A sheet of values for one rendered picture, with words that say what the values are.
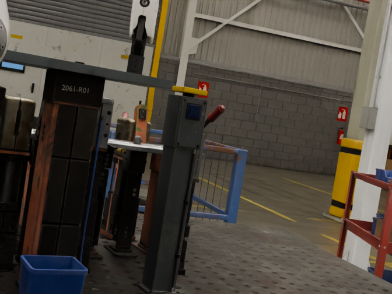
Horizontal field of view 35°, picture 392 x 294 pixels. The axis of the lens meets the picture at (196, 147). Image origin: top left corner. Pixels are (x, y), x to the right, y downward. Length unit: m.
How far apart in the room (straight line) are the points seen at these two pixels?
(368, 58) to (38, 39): 4.62
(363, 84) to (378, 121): 3.29
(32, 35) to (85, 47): 0.77
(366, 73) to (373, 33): 0.53
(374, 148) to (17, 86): 5.58
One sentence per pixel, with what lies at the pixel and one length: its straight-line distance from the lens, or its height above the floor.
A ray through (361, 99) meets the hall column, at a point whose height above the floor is 1.64.
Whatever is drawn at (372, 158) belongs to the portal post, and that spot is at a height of 0.97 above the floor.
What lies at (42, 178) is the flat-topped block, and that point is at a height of 0.94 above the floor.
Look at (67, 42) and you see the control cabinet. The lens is 9.42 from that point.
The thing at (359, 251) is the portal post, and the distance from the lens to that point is 5.48.
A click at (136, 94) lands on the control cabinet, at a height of 1.26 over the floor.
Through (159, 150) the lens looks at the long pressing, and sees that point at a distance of 1.64.
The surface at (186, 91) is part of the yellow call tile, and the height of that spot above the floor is 1.15.
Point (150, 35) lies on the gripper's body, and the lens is 1.27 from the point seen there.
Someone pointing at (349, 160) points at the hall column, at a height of 0.81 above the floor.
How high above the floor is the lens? 1.11
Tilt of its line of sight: 3 degrees down
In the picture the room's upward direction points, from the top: 9 degrees clockwise
